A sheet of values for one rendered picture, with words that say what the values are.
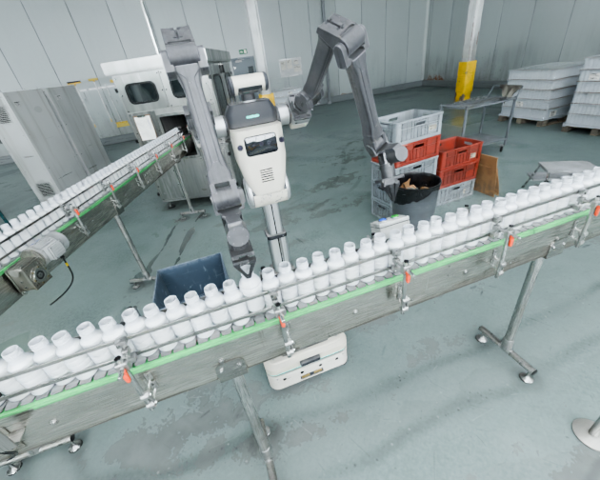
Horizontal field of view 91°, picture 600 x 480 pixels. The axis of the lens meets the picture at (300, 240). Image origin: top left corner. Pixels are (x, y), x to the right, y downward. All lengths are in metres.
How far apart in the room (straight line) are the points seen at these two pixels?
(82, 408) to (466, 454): 1.65
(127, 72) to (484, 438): 4.84
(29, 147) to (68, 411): 5.76
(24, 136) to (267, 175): 5.55
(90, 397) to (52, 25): 12.65
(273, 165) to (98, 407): 1.10
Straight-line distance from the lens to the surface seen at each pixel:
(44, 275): 2.15
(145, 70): 4.59
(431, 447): 1.91
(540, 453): 2.06
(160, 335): 1.01
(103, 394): 1.16
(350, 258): 1.02
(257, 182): 1.42
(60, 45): 13.27
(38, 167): 6.74
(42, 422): 1.26
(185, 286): 1.63
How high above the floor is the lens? 1.72
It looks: 31 degrees down
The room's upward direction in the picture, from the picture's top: 9 degrees counter-clockwise
